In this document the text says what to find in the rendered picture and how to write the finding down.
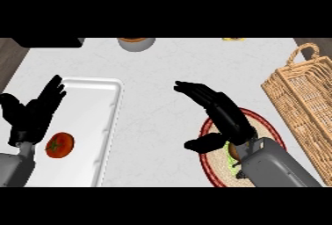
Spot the black appliance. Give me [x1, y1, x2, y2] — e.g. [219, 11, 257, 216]
[12, 37, 86, 49]

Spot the wicker basket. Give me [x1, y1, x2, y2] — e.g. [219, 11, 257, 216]
[262, 42, 332, 187]

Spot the round beige red-rimmed placemat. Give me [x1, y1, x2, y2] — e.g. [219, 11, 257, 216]
[198, 106, 288, 188]

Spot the grey cup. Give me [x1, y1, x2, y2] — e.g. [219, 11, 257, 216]
[117, 37, 157, 53]

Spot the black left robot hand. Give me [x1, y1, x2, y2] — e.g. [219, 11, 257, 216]
[0, 74, 70, 148]

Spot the red tomato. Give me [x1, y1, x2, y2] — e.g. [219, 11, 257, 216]
[45, 132, 77, 159]

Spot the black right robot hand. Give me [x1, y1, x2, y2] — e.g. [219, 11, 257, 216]
[173, 80, 260, 155]

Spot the white rectangular tray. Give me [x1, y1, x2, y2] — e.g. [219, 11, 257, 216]
[24, 76, 126, 188]

